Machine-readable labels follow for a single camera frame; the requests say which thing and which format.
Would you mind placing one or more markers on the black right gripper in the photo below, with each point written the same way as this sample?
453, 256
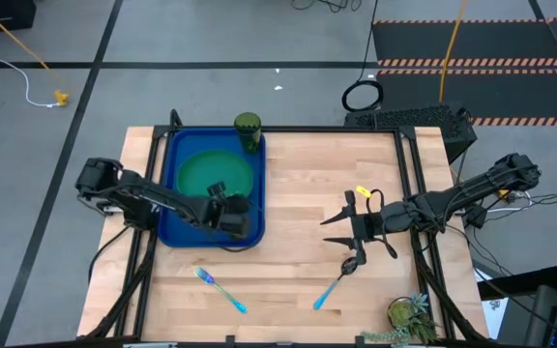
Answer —
368, 224

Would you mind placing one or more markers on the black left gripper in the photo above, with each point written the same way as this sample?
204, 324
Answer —
234, 220

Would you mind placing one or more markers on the green plastic plate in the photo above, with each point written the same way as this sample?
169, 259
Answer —
206, 169

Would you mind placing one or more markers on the green faceted plastic cup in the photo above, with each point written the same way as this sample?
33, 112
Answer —
248, 135

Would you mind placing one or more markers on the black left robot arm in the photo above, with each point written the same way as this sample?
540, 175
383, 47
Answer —
162, 200

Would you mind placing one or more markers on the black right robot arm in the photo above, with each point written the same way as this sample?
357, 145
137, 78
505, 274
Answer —
452, 198

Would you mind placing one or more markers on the blue plastic tray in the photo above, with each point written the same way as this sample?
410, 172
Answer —
186, 140

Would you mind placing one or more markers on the yellow tag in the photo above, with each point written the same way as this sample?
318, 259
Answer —
363, 191

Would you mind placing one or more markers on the small potted succulent plant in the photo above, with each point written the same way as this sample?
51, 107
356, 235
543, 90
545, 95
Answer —
401, 314

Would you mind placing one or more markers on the black mat with hazard stripes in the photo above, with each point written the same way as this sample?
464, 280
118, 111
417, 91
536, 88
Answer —
491, 96
477, 43

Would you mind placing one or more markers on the black aluminium table frame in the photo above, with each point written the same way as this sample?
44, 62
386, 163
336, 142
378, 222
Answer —
331, 129

